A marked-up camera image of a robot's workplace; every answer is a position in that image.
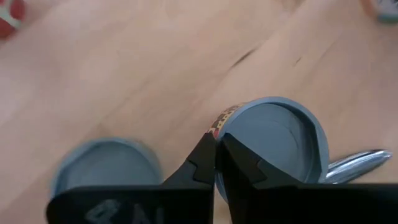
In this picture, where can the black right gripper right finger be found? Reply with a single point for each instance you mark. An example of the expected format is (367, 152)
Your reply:
(295, 205)

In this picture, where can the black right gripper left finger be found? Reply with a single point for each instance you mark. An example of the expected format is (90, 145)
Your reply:
(124, 205)

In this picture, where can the short can yellow red label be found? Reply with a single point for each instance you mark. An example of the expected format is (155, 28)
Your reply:
(280, 133)

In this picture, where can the oranges can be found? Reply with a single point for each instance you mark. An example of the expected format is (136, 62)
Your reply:
(385, 9)

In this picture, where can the teal tuna fish can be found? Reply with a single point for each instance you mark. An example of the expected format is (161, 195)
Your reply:
(109, 165)

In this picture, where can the chrome utensil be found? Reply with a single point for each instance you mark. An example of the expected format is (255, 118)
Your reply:
(357, 165)

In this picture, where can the diced tomatoes can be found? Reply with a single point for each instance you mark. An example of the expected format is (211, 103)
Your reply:
(6, 29)

